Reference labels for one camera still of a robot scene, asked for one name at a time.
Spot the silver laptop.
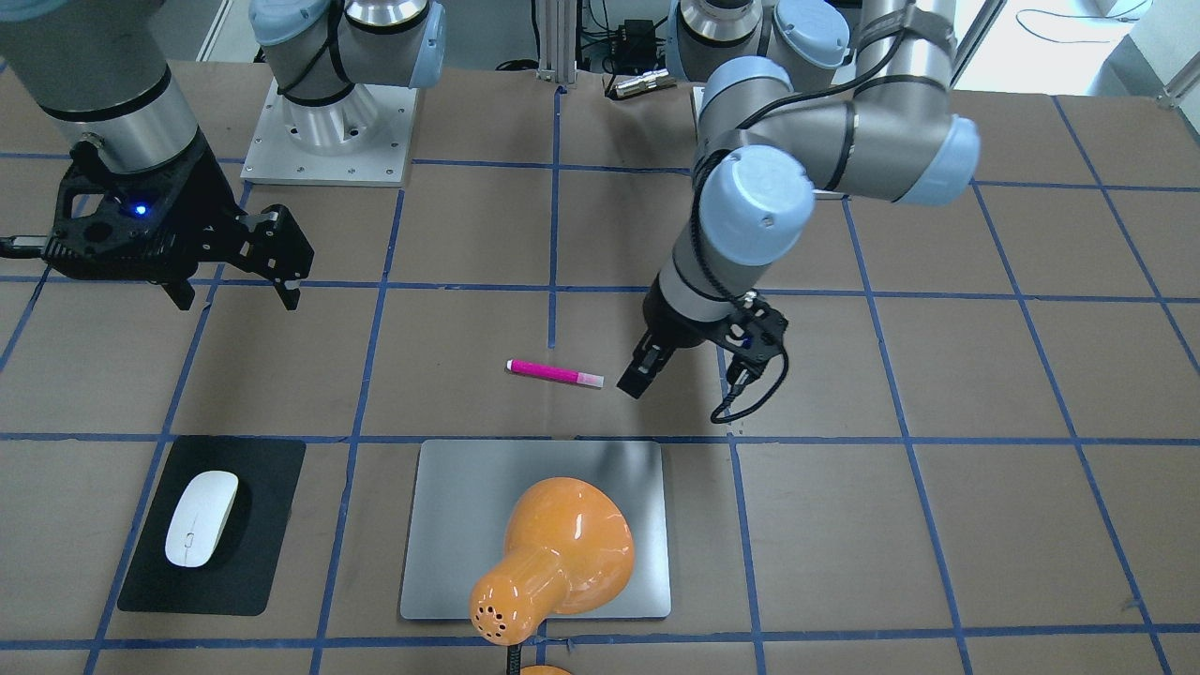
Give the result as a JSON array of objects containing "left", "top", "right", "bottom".
[{"left": 398, "top": 440, "right": 672, "bottom": 621}]

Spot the orange desk lamp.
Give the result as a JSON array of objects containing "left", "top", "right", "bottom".
[{"left": 469, "top": 477, "right": 636, "bottom": 674}]

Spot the white computer mouse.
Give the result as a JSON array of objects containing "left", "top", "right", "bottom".
[{"left": 164, "top": 470, "right": 240, "bottom": 568}]

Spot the pink marker pen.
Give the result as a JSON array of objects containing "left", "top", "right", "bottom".
[{"left": 505, "top": 359, "right": 605, "bottom": 389}]

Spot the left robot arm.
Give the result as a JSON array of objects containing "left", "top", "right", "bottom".
[{"left": 618, "top": 1, "right": 980, "bottom": 398}]

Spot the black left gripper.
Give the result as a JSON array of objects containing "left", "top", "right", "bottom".
[{"left": 617, "top": 281, "right": 736, "bottom": 400}]

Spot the black mousepad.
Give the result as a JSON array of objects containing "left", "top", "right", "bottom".
[{"left": 116, "top": 436, "right": 306, "bottom": 616}]

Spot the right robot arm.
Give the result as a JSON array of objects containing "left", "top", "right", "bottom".
[{"left": 2, "top": 1, "right": 446, "bottom": 310}]

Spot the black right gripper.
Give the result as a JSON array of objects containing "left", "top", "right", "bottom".
[{"left": 42, "top": 132, "right": 316, "bottom": 311}]

